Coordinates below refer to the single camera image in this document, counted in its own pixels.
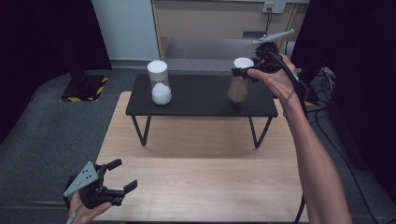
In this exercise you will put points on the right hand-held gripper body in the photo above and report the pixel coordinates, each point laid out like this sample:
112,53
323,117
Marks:
267,57

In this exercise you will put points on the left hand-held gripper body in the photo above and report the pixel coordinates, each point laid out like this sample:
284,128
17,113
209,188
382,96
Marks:
84,179

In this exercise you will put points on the jar of brown powder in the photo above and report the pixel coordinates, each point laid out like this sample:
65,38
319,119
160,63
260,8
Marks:
238,90

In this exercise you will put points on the black shelf with metal legs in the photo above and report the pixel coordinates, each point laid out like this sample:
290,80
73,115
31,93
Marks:
202,99

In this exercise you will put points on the jar of white powder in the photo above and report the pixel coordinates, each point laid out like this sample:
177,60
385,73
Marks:
160,90

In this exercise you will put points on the person's right hand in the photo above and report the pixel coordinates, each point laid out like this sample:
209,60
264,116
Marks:
280,84

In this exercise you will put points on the person's left hand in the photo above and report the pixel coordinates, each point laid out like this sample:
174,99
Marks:
84,214

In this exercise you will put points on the small dark box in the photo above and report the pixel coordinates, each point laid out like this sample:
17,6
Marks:
250,33

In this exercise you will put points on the light wooden cabinet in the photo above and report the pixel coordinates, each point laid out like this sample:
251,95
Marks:
211,23

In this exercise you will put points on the black stand with striped base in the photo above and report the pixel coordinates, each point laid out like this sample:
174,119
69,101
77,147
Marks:
84,88
311,99

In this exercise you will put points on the dark curtain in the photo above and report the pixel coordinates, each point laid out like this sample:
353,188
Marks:
358,62
43,40

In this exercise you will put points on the white panel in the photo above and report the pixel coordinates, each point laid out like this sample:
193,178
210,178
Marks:
127,29

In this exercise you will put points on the white wall socket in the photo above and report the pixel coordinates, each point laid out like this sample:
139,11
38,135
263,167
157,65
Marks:
273,6

